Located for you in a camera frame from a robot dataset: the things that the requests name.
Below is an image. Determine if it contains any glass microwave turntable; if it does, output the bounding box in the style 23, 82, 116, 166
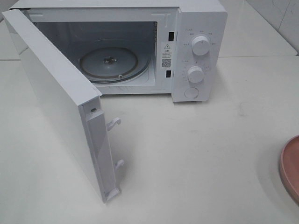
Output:
79, 47, 150, 84

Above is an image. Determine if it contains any white microwave oven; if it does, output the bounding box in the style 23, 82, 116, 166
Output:
7, 0, 228, 102

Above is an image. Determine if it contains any round white door button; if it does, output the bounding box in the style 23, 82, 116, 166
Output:
185, 87, 199, 99

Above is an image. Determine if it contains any white dial knob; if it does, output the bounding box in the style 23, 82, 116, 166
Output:
187, 66, 205, 84
191, 35, 211, 56

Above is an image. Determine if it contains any pink round plate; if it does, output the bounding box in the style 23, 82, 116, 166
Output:
279, 135, 299, 204

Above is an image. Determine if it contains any white microwave door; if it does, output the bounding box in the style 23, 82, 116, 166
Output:
3, 9, 124, 202

